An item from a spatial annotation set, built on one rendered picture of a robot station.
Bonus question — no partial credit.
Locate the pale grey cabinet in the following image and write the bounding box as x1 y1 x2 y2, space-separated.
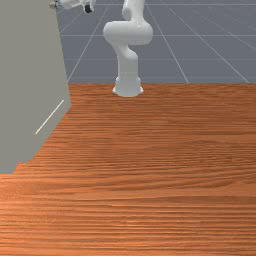
0 0 73 175

